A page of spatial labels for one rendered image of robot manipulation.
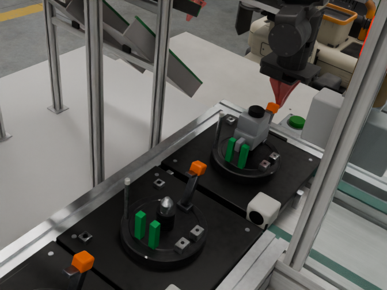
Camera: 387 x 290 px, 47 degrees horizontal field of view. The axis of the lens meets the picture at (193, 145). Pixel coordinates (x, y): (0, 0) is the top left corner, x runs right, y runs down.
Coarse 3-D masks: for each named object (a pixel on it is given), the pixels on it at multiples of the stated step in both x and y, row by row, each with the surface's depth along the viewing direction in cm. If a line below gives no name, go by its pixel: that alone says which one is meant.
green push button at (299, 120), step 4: (292, 116) 104; (296, 116) 104; (300, 116) 105; (292, 120) 103; (296, 120) 103; (300, 120) 103; (304, 120) 103; (292, 124) 103; (296, 124) 102; (300, 124) 102
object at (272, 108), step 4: (268, 104) 88; (272, 104) 88; (276, 104) 89; (268, 108) 88; (272, 108) 88; (276, 108) 88; (268, 112) 87; (272, 112) 88; (276, 112) 89; (272, 116) 89
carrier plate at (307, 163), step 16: (208, 128) 97; (224, 128) 98; (192, 144) 92; (208, 144) 92; (288, 144) 96; (176, 160) 87; (192, 160) 88; (208, 160) 88; (288, 160) 91; (304, 160) 92; (320, 160) 93; (176, 176) 86; (208, 176) 85; (288, 176) 87; (304, 176) 88; (208, 192) 82; (224, 192) 82; (240, 192) 82; (256, 192) 83; (272, 192) 83; (288, 192) 84; (240, 208) 79
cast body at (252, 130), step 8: (248, 112) 82; (256, 112) 81; (264, 112) 82; (240, 120) 82; (248, 120) 81; (256, 120) 81; (264, 120) 81; (240, 128) 83; (248, 128) 82; (256, 128) 81; (264, 128) 83; (240, 136) 83; (248, 136) 82; (256, 136) 82; (264, 136) 86; (240, 144) 82; (248, 144) 83; (256, 144) 84
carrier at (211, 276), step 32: (128, 192) 68; (160, 192) 80; (96, 224) 72; (128, 224) 71; (160, 224) 65; (192, 224) 72; (224, 224) 75; (96, 256) 67; (128, 256) 68; (160, 256) 66; (192, 256) 68; (224, 256) 70; (128, 288) 64; (160, 288) 64; (192, 288) 65
